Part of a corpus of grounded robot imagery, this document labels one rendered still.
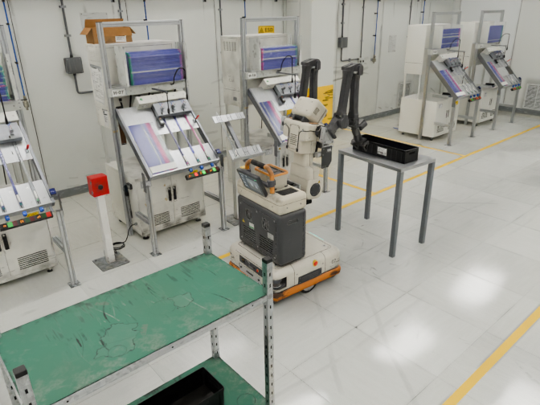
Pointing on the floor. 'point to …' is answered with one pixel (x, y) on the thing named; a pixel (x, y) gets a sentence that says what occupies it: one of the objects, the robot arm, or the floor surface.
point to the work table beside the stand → (394, 192)
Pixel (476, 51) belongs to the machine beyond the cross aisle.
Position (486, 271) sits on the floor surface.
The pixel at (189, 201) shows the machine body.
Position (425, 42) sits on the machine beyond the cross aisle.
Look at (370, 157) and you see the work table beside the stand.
